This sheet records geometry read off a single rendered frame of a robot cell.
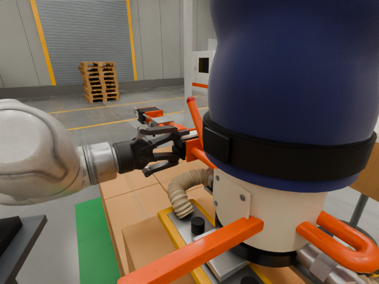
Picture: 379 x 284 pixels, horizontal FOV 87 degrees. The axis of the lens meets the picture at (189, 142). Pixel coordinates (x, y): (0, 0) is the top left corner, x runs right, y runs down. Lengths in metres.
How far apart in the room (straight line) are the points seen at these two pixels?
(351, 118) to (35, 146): 0.32
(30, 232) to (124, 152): 0.74
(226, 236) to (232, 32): 0.24
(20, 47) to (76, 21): 2.28
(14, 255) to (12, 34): 9.57
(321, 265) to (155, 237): 0.42
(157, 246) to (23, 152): 0.44
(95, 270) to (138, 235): 1.22
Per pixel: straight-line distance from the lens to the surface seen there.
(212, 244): 0.27
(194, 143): 0.50
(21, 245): 1.09
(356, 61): 0.24
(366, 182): 1.68
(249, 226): 0.30
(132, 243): 0.63
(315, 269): 0.37
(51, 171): 0.29
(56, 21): 10.20
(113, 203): 1.45
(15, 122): 0.28
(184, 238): 0.43
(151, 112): 0.81
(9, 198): 0.48
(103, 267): 1.84
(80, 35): 10.21
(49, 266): 2.02
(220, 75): 0.25
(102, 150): 0.46
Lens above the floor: 1.42
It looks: 23 degrees down
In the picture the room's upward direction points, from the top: straight up
